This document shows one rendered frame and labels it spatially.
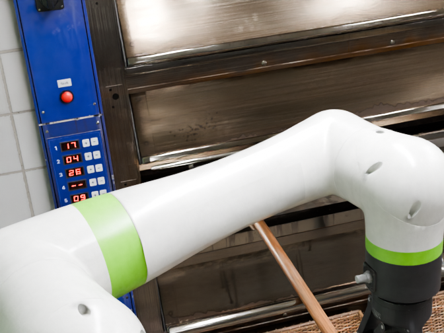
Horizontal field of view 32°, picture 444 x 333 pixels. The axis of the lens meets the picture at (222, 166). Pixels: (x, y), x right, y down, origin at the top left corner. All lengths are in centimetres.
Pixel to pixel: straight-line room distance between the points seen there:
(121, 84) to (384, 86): 71
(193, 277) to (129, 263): 139
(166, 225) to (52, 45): 108
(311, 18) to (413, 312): 116
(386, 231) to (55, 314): 41
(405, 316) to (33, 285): 46
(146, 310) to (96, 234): 141
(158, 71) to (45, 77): 28
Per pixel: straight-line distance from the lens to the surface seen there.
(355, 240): 233
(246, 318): 184
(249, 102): 203
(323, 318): 174
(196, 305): 223
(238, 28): 195
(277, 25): 197
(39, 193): 202
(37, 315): 70
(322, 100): 208
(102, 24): 190
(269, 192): 91
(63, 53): 187
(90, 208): 84
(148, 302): 221
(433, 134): 210
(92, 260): 81
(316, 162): 95
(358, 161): 91
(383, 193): 88
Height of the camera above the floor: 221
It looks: 24 degrees down
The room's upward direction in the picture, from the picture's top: 6 degrees counter-clockwise
